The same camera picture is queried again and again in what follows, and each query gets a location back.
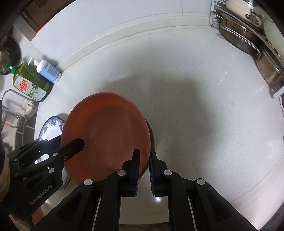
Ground white oval lid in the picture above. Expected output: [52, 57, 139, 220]
[264, 20, 284, 56]

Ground chrome sink faucet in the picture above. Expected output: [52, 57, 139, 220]
[1, 89, 39, 128]

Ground blue patterned white plate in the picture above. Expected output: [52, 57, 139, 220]
[34, 115, 66, 165]

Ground green plastic plate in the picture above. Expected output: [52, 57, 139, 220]
[58, 168, 71, 190]

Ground person's hand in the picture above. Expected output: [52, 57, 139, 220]
[32, 207, 44, 219]

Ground cream white bowl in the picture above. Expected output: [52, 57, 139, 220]
[139, 118, 156, 180]

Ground steel pot with handle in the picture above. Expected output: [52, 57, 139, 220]
[213, 12, 261, 59]

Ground white blue pump bottle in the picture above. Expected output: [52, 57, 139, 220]
[28, 57, 61, 83]

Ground pink bowl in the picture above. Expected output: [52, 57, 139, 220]
[61, 92, 151, 185]

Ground green dish soap bottle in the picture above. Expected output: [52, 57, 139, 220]
[4, 62, 53, 102]

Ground white kitchen shelf rack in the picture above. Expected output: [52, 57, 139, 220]
[210, 1, 283, 98]

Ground woven round trivet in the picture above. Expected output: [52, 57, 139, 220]
[1, 37, 21, 75]

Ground large steel pot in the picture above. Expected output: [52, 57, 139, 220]
[255, 53, 283, 92]

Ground cream enamel pot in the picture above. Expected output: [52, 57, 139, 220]
[225, 0, 264, 28]

